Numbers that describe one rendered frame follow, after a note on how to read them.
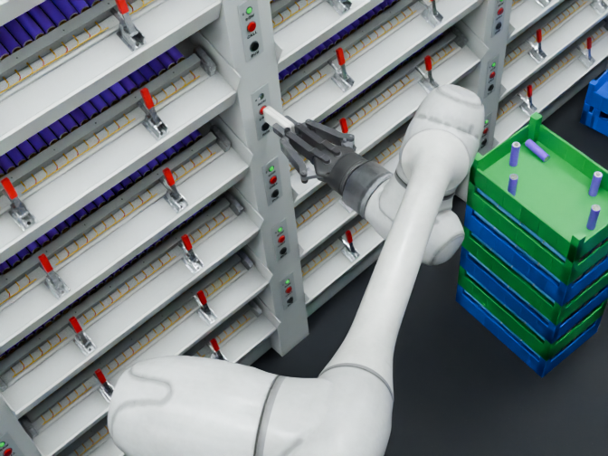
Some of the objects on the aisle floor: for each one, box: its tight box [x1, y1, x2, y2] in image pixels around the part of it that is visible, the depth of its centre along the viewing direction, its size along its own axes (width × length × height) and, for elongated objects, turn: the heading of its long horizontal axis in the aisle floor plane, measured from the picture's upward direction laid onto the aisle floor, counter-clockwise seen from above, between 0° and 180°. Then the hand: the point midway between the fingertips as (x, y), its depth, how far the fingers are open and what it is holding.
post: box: [199, 0, 309, 356], centre depth 175 cm, size 20×9×178 cm, turn 46°
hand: (279, 122), depth 171 cm, fingers closed
